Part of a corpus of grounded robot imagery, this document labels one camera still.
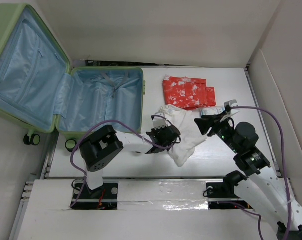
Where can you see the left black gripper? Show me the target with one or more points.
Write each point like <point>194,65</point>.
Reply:
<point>154,131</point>

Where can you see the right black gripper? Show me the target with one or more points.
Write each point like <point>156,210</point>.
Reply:
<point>211,121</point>

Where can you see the white cloth garment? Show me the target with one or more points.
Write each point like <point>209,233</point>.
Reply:
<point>190,135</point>

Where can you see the red white patterned garment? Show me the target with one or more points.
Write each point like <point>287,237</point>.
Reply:
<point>188,93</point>

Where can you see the green hard-shell suitcase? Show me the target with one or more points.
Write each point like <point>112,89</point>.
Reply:
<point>41,92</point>

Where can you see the white blue toiletry tube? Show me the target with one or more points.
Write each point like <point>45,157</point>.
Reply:
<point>212,111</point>

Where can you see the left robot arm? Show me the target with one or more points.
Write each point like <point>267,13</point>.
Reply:
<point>100,148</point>

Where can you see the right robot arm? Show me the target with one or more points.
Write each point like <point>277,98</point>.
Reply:
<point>255,182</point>

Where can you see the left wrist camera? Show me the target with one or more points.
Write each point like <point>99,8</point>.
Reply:
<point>159,121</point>

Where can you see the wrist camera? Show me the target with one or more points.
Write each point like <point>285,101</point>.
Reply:
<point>159,121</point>
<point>229,108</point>

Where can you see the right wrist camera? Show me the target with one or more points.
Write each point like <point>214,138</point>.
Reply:
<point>229,108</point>

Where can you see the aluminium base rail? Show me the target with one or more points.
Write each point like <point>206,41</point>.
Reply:
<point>126,195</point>

